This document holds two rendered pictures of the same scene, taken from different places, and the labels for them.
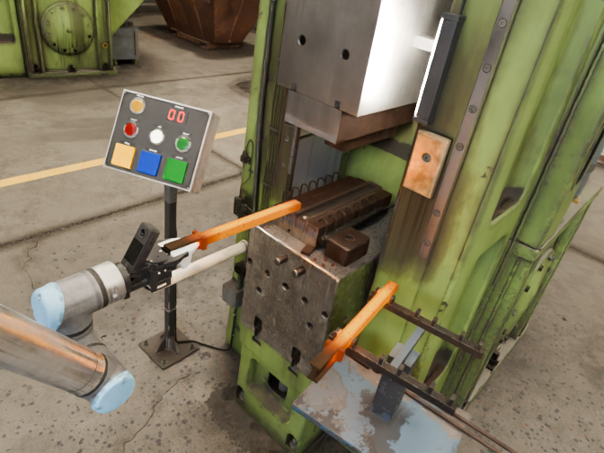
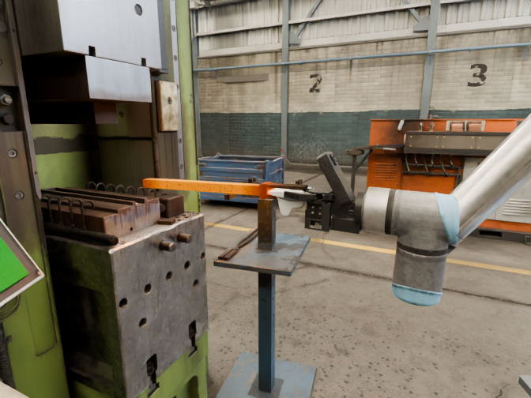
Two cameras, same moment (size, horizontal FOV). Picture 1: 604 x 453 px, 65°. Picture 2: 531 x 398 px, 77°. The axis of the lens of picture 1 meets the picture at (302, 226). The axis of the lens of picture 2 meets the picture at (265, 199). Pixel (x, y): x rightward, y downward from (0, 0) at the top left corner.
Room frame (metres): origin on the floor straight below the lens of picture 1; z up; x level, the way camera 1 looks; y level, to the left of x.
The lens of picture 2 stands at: (1.14, 0.99, 1.22)
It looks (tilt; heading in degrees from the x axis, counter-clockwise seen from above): 13 degrees down; 258
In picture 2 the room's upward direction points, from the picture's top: straight up
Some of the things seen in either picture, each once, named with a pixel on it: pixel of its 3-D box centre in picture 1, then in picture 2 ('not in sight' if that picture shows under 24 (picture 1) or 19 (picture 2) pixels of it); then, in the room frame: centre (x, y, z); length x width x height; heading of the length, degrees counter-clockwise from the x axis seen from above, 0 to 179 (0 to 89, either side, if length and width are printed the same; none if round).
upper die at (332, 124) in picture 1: (355, 106); (68, 85); (1.48, -0.10, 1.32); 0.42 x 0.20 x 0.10; 143
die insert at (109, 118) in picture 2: (363, 130); (70, 114); (1.50, -0.14, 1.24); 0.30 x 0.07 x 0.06; 143
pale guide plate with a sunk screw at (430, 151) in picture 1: (425, 164); (167, 107); (1.23, -0.30, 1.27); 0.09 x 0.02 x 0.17; 53
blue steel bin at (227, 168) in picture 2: not in sight; (240, 179); (0.48, -4.04, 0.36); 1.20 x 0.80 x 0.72; 148
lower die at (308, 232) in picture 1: (333, 206); (84, 208); (1.48, -0.10, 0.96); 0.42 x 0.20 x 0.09; 143
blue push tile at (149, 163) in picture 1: (149, 163); not in sight; (1.46, 0.55, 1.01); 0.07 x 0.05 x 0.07; 78
